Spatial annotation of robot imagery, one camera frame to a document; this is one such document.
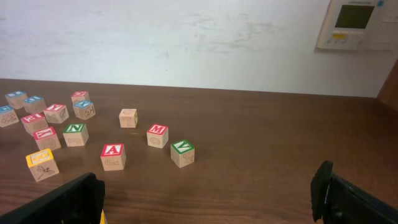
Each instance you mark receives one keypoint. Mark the blue D block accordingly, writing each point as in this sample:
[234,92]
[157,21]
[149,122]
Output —
[34,104]

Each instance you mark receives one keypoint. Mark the blue X block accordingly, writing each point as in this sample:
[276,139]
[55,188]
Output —
[84,109]

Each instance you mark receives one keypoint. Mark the red A block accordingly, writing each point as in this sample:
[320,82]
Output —
[113,157]

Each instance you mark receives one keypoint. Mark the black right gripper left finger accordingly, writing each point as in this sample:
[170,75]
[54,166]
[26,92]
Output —
[79,201]

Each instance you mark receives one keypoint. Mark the red C block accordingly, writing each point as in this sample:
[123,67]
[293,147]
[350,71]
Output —
[80,96]

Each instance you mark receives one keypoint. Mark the red Y upright block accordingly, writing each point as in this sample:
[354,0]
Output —
[56,113]

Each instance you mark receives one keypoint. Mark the red E block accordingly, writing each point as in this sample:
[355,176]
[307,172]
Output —
[34,122]

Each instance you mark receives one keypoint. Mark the red M block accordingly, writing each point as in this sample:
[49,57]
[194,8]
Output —
[157,135]

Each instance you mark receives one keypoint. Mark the yellow 8 block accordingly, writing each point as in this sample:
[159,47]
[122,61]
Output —
[42,164]

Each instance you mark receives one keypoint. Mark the red Y tilted block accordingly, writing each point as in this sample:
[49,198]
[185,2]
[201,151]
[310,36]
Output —
[47,139]

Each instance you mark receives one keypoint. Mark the blue H block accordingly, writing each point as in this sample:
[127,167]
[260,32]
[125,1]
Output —
[7,116]

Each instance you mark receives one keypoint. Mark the green V block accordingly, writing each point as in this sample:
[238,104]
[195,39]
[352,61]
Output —
[182,153]

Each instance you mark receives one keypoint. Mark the plain wooden block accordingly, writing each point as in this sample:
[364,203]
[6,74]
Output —
[128,118]

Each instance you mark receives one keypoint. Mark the green N block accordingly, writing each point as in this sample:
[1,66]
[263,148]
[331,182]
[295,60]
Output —
[76,135]

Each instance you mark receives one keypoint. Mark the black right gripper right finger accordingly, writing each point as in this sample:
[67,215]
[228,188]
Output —
[335,200]

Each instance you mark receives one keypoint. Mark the blue L block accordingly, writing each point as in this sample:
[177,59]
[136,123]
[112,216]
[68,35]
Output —
[16,99]

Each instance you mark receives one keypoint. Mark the white wall control panel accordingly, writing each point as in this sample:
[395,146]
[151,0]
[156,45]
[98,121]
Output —
[359,25]

